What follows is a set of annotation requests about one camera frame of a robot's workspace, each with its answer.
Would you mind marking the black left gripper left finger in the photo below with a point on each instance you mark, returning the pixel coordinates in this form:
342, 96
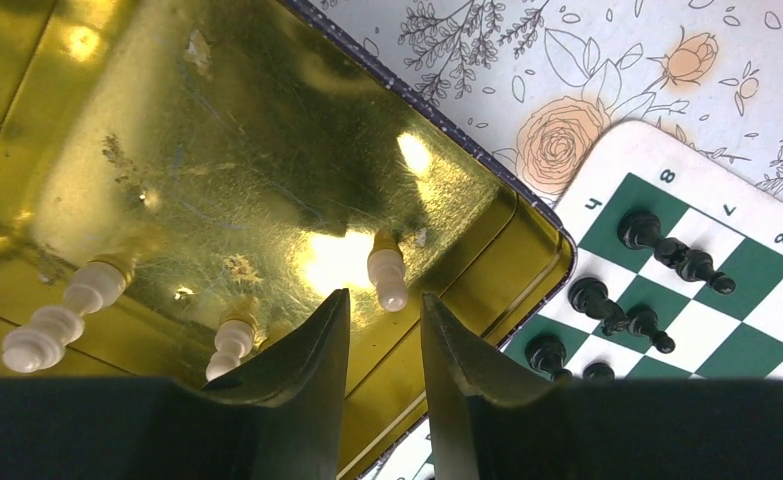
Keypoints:
277, 416

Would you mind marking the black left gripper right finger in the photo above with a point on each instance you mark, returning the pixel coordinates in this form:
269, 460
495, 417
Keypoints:
490, 418

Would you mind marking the cream queen chess piece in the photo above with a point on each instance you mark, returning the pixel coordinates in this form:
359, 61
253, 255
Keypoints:
41, 343

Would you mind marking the black chess piece h8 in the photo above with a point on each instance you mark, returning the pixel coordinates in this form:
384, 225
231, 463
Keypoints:
641, 230

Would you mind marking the green white chess board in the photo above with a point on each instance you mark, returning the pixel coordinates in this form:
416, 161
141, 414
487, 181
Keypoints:
662, 358

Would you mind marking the black bishop f8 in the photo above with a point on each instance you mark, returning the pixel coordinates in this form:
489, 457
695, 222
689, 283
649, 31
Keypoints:
546, 354

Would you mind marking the black piece e8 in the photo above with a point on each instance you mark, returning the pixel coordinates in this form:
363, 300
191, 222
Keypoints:
598, 371

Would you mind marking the black knight g8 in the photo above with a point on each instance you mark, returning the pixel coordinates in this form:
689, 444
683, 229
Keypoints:
589, 296

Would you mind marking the black pawn g7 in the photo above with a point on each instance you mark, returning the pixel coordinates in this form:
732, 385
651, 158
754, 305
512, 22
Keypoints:
643, 322

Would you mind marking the black pawn h7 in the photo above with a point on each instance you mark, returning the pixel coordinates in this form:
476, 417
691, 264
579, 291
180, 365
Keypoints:
697, 266

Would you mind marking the left gold tin box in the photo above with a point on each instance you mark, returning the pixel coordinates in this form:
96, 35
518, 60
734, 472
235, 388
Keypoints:
243, 155

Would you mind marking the floral table mat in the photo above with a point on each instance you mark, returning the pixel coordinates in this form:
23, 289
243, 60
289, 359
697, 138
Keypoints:
536, 82

